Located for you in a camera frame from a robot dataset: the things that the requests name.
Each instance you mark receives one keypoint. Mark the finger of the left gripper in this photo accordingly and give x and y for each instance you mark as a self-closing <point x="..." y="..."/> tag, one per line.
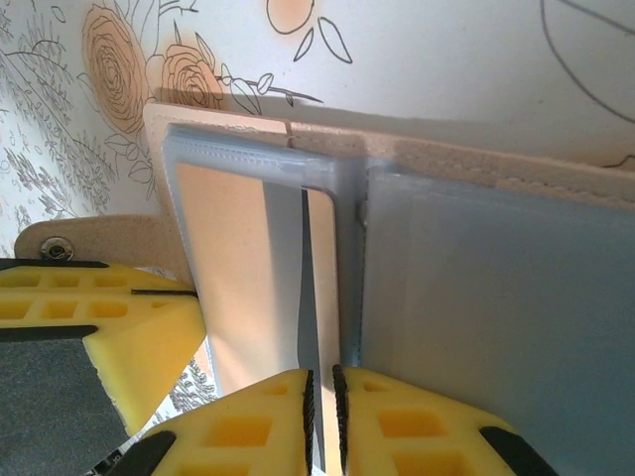
<point x="124" y="317"/>

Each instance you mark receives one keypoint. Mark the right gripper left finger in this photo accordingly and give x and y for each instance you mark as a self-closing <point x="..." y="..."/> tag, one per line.
<point x="238" y="431"/>

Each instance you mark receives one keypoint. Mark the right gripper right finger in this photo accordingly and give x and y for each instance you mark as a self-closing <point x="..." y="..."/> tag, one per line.
<point x="412" y="436"/>

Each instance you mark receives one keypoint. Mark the glossy card with black stripe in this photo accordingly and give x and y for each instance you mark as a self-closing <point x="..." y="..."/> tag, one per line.
<point x="238" y="277"/>

